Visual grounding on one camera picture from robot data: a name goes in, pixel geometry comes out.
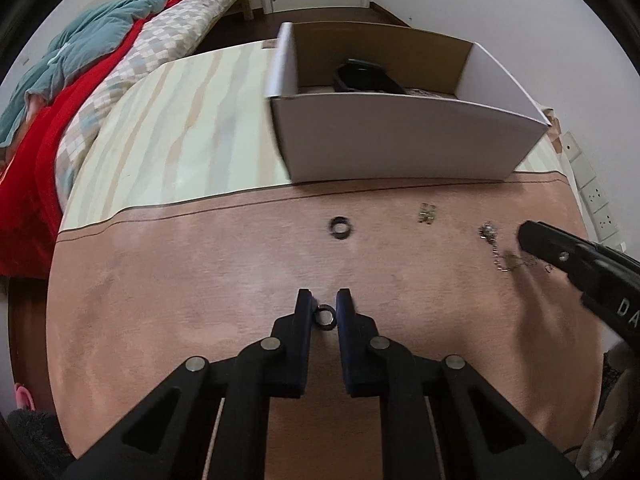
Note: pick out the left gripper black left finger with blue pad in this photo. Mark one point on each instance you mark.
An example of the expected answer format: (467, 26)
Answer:
(208, 419)

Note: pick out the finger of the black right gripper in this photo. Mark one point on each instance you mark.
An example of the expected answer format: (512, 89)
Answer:
(607, 278)

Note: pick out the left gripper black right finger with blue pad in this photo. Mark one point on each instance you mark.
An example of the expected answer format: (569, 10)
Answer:
(439, 419)

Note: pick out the pink slipper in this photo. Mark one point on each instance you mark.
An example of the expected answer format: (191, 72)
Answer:
(23, 398)

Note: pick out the small gold earring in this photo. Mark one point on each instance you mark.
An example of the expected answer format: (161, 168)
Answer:
(427, 213)

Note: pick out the red bed cover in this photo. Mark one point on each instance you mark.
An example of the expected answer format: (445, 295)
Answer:
(30, 215)

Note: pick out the white cardboard box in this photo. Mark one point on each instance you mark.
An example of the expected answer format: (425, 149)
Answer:
(463, 116)

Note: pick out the black watch band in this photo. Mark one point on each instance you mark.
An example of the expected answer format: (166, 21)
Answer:
(365, 77)

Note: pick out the checkered bed sheet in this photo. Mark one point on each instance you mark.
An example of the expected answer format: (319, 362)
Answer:
(170, 35)

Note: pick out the blue-grey blanket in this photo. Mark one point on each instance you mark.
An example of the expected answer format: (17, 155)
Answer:
(95, 33)

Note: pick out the white wall sockets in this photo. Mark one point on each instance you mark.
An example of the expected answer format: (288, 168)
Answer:
(592, 195)

